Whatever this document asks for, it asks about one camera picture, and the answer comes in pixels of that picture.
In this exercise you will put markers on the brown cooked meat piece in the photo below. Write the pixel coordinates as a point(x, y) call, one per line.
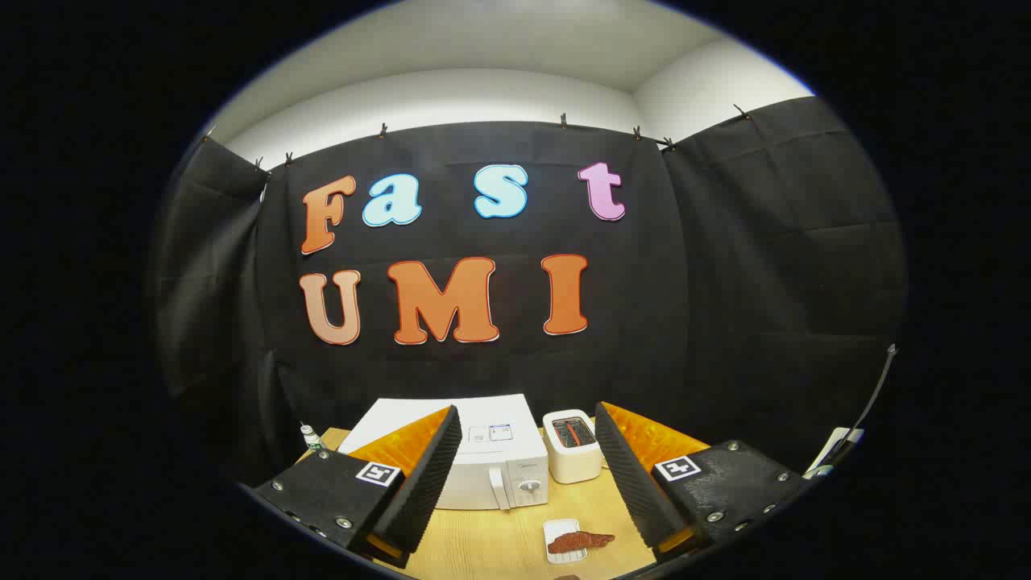
point(576, 541)

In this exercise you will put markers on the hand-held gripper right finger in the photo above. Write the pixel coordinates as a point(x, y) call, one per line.
point(632, 483)

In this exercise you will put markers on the white rectangular plastic tray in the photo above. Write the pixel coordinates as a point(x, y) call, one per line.
point(560, 528)

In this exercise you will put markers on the small white green-label bottle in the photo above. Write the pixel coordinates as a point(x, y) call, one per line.
point(311, 437)

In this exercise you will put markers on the white toaster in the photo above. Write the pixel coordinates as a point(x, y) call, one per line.
point(572, 463)

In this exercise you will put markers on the white microwave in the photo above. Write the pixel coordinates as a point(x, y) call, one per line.
point(499, 463)

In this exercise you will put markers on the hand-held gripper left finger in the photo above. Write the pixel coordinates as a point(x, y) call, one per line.
point(427, 491)

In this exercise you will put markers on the black backdrop cloth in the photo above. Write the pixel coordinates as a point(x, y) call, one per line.
point(685, 282)

